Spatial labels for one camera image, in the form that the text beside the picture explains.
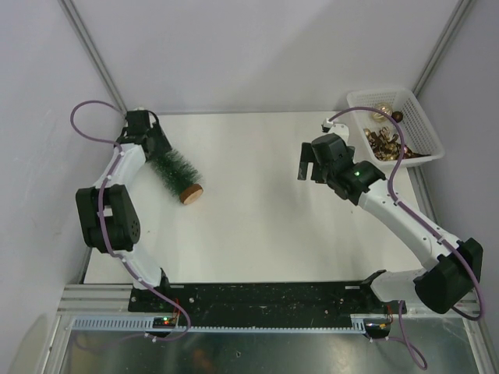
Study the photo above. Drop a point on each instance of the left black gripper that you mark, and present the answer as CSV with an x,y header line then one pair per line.
x,y
163,145

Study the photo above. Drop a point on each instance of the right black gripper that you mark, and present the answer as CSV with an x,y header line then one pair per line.
x,y
308,155

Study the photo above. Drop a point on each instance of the small green christmas tree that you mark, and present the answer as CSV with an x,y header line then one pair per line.
x,y
178,176

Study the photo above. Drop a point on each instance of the white plastic basket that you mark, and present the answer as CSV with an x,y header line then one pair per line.
x,y
419,135

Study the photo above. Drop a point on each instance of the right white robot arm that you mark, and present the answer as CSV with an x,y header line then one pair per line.
x,y
451,268

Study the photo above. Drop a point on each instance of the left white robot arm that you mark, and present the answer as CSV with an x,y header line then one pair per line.
x,y
108,218

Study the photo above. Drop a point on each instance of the pile of gold brown ornaments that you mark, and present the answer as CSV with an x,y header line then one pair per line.
x,y
386,145

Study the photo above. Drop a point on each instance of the large gold striped bauble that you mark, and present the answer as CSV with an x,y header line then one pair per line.
x,y
383,111

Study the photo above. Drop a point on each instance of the small brown bauble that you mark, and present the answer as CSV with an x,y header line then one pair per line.
x,y
397,116

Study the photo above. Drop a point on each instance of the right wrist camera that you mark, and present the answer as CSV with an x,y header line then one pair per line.
x,y
338,128

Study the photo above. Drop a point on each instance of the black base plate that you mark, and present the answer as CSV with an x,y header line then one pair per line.
x,y
289,305

